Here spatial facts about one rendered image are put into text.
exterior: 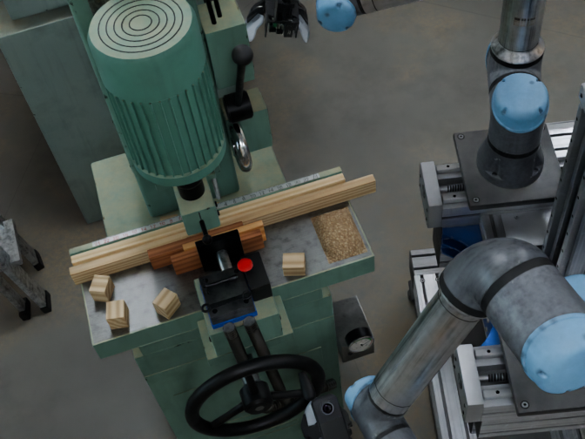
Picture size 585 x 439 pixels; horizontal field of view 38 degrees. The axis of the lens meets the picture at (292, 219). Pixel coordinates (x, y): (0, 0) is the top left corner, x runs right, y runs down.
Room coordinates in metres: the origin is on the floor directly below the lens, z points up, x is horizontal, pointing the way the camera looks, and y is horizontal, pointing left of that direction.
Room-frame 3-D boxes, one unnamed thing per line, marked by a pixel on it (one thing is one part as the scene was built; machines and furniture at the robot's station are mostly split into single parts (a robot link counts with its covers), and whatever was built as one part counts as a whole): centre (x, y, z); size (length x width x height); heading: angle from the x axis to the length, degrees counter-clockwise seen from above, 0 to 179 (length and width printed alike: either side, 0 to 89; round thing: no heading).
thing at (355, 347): (0.90, -0.11, 0.65); 0.06 x 0.04 x 0.08; 100
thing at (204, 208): (1.08, 0.19, 1.03); 0.14 x 0.07 x 0.09; 10
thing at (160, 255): (1.04, 0.21, 0.92); 0.21 x 0.02 x 0.04; 100
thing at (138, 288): (0.96, 0.15, 0.87); 0.61 x 0.30 x 0.06; 100
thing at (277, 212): (1.07, 0.14, 0.92); 0.67 x 0.02 x 0.04; 100
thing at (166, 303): (0.91, 0.28, 0.92); 0.04 x 0.03 x 0.04; 140
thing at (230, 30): (1.30, 0.08, 1.22); 0.09 x 0.08 x 0.15; 10
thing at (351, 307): (0.97, -0.10, 0.58); 0.12 x 0.08 x 0.08; 10
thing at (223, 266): (0.97, 0.15, 0.95); 0.09 x 0.07 x 0.09; 100
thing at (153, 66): (1.06, 0.19, 1.35); 0.18 x 0.18 x 0.31
